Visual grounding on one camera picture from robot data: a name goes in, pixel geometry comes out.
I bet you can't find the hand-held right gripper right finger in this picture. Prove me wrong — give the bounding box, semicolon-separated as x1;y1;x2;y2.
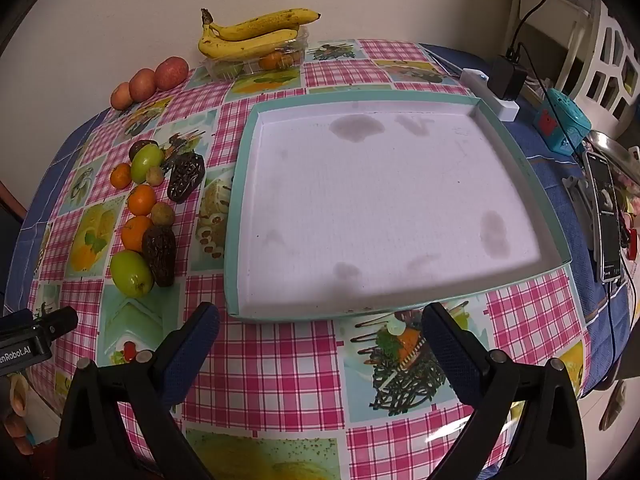
421;301;587;480

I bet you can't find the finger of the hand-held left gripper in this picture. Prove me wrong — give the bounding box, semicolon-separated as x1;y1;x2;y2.
32;306;80;343

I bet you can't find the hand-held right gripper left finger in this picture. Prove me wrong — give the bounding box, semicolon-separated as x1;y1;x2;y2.
59;301;221;480

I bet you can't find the green jujube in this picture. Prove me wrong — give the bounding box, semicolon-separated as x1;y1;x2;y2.
131;144;165;184
110;250;154;297

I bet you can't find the dark brown dried date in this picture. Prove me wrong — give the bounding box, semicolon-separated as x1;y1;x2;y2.
141;225;177;288
166;152;206;205

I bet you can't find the white teal cardboard tray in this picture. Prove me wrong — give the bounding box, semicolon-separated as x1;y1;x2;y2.
223;85;572;324

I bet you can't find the dark round passion fruit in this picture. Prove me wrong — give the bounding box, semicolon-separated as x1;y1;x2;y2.
129;140;158;163

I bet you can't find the person's left hand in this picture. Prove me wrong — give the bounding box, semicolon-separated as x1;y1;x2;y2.
0;375;36;456

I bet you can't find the pink checked printed tablecloth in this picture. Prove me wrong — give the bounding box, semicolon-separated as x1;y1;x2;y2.
27;37;586;480

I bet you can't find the grey phone stand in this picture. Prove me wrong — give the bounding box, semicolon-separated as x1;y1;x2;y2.
562;172;601;251

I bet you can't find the black smartphone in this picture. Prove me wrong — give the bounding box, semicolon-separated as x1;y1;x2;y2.
582;150;623;283

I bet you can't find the pale orange apple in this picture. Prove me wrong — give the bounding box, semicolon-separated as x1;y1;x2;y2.
110;83;135;111

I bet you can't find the white power strip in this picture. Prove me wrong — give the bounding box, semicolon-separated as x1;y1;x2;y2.
460;67;521;122

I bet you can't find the red apple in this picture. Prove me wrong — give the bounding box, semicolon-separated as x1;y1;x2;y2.
128;68;157;102
154;56;190;92

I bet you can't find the teal toy box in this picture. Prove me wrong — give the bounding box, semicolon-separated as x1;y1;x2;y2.
531;87;592;153

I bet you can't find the metal dish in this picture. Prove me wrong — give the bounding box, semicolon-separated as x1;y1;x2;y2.
585;129;640;181

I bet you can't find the black power adapter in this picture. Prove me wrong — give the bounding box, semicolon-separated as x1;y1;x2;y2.
486;47;528;101

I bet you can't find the clear plastic container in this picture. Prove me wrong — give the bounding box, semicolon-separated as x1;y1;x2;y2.
202;27;310;81

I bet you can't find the yellow banana bunch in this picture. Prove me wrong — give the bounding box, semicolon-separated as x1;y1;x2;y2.
198;7;322;61

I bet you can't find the white chair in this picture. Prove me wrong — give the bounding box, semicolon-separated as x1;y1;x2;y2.
510;0;640;126

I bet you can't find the black phone cable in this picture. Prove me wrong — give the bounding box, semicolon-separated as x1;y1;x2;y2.
582;280;621;396

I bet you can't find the black adapter cable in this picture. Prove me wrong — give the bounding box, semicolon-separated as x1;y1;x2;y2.
505;0;576;58

